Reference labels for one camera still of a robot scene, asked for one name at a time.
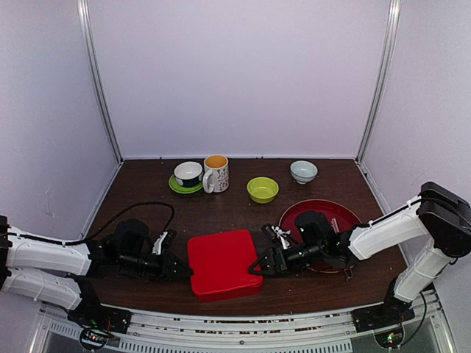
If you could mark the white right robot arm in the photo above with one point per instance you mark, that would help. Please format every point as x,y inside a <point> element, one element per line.
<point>435,212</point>

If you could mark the aluminium frame post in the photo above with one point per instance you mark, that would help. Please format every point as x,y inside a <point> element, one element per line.
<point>389,43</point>
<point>87,33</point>

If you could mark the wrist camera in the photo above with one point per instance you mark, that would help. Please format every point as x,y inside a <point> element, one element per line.
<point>278,235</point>
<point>163,241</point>

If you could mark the right aluminium frame post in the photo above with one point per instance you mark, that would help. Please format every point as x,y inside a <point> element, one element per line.
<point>389,43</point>

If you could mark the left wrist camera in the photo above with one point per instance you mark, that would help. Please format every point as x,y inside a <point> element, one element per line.
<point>163,241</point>

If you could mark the round red tray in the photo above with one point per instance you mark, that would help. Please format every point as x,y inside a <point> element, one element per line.
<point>346,219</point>

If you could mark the left aluminium frame post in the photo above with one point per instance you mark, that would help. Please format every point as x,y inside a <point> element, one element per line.
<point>87,33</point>

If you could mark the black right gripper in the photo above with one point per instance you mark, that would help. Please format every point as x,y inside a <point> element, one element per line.
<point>273,273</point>

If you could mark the lime green bowl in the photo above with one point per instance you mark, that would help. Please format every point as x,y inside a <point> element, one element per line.
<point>262,190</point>

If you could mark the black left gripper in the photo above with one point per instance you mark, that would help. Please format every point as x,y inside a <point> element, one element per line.
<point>176,263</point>

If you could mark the aluminium front rail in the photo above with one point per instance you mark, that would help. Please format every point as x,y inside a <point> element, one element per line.
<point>325,331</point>

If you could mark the patterned mug yellow inside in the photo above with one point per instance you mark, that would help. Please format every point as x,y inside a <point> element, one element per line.
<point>216,176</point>

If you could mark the red tin box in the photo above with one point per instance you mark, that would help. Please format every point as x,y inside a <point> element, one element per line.
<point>207,296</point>

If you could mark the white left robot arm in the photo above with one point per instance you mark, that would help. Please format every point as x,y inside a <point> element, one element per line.
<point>56,271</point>

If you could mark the red tin lid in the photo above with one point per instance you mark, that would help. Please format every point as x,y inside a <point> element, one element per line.
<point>221,260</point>

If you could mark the green saucer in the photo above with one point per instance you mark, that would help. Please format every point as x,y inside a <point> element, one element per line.
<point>185,186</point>

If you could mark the pale blue ceramic bowl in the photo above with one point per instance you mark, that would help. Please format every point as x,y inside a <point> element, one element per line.
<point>303,171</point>

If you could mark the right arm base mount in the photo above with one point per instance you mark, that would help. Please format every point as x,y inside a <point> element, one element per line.
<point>385,322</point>

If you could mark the pink tongs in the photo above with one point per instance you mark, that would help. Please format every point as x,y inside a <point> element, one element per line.
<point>336,228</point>

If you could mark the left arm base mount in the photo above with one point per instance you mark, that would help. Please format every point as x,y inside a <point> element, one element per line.
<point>99,327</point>

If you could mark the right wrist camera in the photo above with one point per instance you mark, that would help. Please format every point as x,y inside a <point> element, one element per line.
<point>278,235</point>

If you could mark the white dark-banded cup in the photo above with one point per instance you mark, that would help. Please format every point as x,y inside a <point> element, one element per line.
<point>188,170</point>

